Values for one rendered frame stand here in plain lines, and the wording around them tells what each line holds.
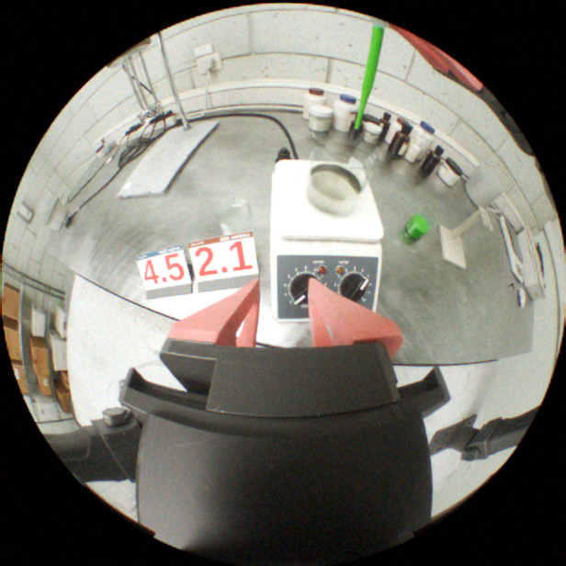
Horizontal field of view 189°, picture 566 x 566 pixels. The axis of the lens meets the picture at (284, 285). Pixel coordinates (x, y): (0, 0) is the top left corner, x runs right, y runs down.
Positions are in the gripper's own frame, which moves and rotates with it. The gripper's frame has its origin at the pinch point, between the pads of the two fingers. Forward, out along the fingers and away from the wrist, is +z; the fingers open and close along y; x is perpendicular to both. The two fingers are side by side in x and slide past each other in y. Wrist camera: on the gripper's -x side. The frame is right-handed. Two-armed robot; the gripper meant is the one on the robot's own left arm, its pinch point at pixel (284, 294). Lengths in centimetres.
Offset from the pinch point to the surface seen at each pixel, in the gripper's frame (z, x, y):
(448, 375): -1.2, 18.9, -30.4
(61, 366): -5, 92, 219
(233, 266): 12.5, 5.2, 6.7
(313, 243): 9.4, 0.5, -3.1
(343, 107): 38.3, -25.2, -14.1
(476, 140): 35, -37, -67
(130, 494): -107, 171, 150
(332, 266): 8.3, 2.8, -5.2
